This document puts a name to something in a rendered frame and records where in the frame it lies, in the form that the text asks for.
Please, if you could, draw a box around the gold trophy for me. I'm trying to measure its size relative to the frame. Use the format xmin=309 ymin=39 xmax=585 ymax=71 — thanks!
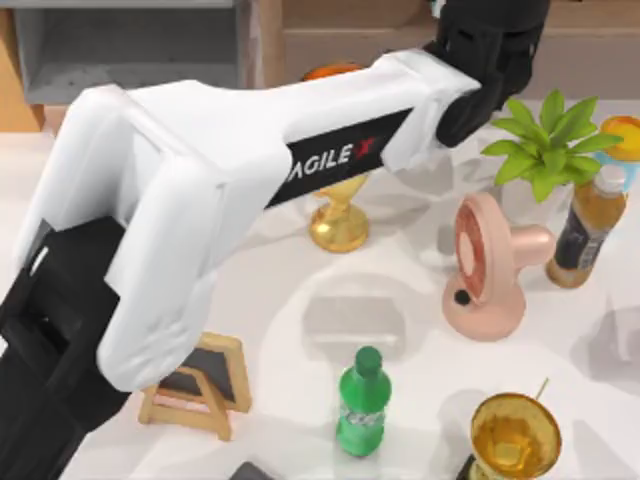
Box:
xmin=309 ymin=172 xmax=372 ymax=255

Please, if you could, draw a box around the brown tea bottle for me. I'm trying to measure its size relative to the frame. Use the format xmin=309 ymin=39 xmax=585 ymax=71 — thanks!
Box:
xmin=544 ymin=163 xmax=629 ymax=291

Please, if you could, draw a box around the wooden cupboard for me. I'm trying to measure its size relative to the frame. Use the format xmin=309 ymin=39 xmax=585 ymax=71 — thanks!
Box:
xmin=268 ymin=0 xmax=640 ymax=102
xmin=0 ymin=0 xmax=47 ymax=134

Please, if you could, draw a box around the wooden framed blackboard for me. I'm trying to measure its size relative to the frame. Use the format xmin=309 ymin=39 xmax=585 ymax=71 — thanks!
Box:
xmin=138 ymin=331 xmax=252 ymax=442

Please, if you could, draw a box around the grey cabinet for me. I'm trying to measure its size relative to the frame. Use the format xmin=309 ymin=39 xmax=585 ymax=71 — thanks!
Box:
xmin=13 ymin=0 xmax=257 ymax=107

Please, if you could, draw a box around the green bottle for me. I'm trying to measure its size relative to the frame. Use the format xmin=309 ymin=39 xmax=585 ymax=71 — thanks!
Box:
xmin=334 ymin=345 xmax=394 ymax=459

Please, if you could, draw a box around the green potted plant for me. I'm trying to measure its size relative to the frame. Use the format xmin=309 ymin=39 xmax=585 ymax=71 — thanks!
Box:
xmin=479 ymin=89 xmax=626 ymax=204

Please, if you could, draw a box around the dark flat object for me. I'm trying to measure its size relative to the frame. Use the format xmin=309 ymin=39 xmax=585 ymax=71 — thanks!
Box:
xmin=231 ymin=461 xmax=275 ymax=480

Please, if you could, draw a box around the orange round object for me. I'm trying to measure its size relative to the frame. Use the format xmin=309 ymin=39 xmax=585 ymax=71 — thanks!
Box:
xmin=301 ymin=63 xmax=363 ymax=84

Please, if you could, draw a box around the pink desk fan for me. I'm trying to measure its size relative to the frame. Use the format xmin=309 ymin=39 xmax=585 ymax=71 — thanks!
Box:
xmin=441 ymin=193 xmax=557 ymax=342

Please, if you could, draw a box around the wide gold trophy cup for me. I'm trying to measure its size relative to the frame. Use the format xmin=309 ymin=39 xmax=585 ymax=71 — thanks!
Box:
xmin=455 ymin=377 xmax=564 ymax=480

